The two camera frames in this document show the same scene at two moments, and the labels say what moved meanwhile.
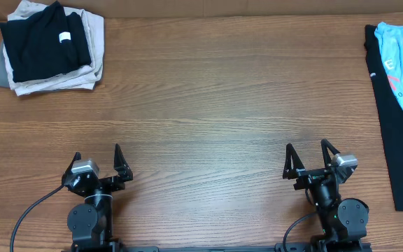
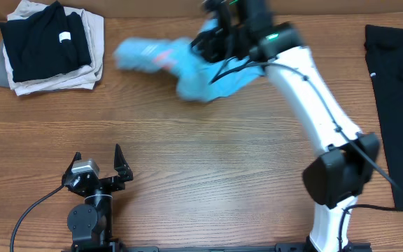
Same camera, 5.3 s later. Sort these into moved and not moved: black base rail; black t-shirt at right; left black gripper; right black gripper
Moved: right black gripper
Not moved: black t-shirt at right; black base rail; left black gripper
